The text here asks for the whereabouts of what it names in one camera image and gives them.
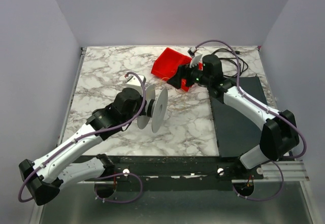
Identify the white cable spool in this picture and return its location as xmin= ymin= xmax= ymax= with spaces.
xmin=137 ymin=85 xmax=168 ymax=133

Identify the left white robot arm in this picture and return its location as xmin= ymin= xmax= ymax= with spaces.
xmin=18 ymin=87 xmax=147 ymax=206

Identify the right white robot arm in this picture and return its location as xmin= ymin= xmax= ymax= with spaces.
xmin=167 ymin=54 xmax=299 ymax=169

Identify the red plastic bin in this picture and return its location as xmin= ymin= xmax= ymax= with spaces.
xmin=151 ymin=48 xmax=191 ymax=81

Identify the dark grey mat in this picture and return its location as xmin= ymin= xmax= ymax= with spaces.
xmin=208 ymin=75 xmax=293 ymax=158

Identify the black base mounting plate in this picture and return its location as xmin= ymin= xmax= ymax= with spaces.
xmin=97 ymin=154 xmax=263 ymax=191

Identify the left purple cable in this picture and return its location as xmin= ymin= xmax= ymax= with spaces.
xmin=17 ymin=71 xmax=147 ymax=203

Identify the purple cable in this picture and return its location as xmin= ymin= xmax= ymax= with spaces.
xmin=17 ymin=71 xmax=147 ymax=203
xmin=192 ymin=40 xmax=309 ymax=201

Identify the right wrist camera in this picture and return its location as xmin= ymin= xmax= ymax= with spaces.
xmin=188 ymin=47 xmax=202 ymax=68

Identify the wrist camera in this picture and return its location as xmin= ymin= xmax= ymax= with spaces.
xmin=188 ymin=47 xmax=202 ymax=68
xmin=125 ymin=75 xmax=143 ymax=95

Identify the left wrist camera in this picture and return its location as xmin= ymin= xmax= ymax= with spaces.
xmin=125 ymin=75 xmax=143 ymax=95

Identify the black coiled cable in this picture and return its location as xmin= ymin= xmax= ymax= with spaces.
xmin=210 ymin=47 xmax=249 ymax=78

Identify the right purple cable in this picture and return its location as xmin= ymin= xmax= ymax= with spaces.
xmin=192 ymin=40 xmax=309 ymax=201

